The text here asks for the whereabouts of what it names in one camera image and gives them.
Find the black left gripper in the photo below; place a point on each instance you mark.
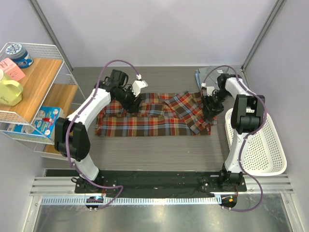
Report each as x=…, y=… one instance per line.
x=134, y=104

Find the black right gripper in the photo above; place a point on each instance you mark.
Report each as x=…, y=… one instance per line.
x=216, y=109

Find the red brown plaid shirt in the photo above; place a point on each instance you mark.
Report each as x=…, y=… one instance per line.
x=159, y=114

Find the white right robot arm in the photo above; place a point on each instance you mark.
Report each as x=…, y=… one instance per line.
x=248, y=117

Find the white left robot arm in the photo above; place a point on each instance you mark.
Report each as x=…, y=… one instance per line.
x=71, y=133

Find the folded grey button shirt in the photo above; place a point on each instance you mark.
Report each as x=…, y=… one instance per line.
x=212, y=78

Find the folded light blue shirt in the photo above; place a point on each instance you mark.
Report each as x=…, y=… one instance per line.
x=198, y=79

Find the white perforated plastic basket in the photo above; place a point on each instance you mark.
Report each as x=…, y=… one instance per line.
x=262, y=155

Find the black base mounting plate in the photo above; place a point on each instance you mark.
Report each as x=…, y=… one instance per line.
x=155, y=183

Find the blue product box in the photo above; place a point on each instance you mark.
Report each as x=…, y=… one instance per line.
x=43, y=127

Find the yellow plastic pitcher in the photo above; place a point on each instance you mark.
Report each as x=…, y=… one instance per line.
x=10, y=90

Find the pink small box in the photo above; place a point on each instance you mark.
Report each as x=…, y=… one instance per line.
x=11, y=69

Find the blue round tin can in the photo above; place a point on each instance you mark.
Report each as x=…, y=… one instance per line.
x=19, y=55

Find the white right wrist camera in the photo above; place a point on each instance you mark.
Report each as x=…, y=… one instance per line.
x=207, y=91

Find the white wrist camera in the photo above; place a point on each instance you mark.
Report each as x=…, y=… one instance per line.
x=207, y=91
x=138, y=85

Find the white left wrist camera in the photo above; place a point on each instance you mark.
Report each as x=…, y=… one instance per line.
x=138, y=85

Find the white wire wooden shelf rack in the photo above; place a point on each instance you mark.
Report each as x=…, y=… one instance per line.
x=48, y=82

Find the white slotted cable duct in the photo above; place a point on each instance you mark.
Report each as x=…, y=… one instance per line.
x=96, y=200

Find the aluminium frame rail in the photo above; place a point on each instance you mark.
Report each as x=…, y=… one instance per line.
x=51, y=186

